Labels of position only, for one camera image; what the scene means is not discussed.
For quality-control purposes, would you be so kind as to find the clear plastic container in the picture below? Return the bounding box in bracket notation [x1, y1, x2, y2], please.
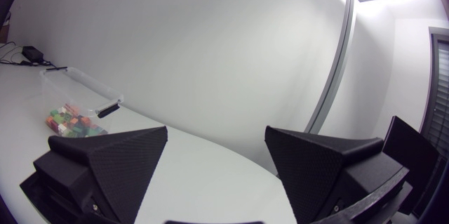
[39, 66, 124, 138]

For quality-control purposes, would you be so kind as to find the dark screen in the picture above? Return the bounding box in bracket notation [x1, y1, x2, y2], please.
[0, 0, 20, 28]

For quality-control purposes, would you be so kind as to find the black cable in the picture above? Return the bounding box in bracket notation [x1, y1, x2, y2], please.
[38, 59, 68, 72]
[0, 41, 33, 67]

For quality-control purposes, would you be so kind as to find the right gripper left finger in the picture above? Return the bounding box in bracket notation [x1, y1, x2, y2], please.
[19, 125, 168, 224]

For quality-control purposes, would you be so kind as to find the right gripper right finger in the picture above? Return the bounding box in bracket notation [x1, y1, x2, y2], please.
[264, 125, 410, 224]

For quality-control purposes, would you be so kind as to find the pile of toy bricks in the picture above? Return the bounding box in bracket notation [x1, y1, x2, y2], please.
[44, 103, 108, 138]

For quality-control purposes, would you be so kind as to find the dark window blind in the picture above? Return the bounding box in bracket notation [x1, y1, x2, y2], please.
[420, 27, 449, 158]

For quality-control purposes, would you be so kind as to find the black power brick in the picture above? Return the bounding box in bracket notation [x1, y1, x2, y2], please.
[22, 46, 45, 64]

